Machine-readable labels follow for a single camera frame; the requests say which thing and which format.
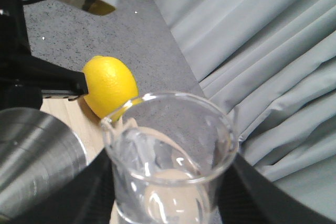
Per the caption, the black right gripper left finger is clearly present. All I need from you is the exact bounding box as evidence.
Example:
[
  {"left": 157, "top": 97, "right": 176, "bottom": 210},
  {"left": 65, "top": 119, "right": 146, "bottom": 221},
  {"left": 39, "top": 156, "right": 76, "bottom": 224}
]
[{"left": 8, "top": 150, "right": 114, "bottom": 223}]

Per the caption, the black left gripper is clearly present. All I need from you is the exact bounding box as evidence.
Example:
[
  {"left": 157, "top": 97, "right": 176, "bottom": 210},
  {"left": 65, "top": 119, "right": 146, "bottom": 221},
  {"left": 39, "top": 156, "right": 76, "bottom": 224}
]
[{"left": 1, "top": 0, "right": 88, "bottom": 109}]

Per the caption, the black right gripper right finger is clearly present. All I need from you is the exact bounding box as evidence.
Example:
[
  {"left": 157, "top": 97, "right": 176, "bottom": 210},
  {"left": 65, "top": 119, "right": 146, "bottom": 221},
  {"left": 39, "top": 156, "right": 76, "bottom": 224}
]
[{"left": 220, "top": 154, "right": 335, "bottom": 223}]

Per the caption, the silver metal jigger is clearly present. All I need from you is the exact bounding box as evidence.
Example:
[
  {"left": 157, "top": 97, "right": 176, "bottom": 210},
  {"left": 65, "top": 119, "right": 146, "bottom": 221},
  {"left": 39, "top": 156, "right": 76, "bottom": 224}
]
[{"left": 1, "top": 108, "right": 88, "bottom": 221}]

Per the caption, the clear glass measuring beaker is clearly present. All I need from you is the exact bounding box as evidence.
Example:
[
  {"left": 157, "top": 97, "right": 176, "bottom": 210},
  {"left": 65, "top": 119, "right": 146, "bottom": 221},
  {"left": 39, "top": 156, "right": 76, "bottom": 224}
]
[{"left": 101, "top": 91, "right": 239, "bottom": 223}]

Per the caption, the light wooden cutting board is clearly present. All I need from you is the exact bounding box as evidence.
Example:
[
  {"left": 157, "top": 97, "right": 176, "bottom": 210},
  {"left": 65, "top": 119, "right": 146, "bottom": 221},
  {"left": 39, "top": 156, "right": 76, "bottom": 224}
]
[{"left": 39, "top": 97, "right": 137, "bottom": 224}]

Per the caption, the yellow lemon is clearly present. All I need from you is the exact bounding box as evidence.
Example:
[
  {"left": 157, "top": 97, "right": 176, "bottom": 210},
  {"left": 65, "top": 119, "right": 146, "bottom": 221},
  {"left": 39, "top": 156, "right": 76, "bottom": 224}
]
[{"left": 82, "top": 56, "right": 139, "bottom": 119}]

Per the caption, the grey curtain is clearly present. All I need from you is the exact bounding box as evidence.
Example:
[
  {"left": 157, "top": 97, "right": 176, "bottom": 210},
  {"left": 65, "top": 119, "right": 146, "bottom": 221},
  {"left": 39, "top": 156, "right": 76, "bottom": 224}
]
[{"left": 154, "top": 0, "right": 335, "bottom": 219}]

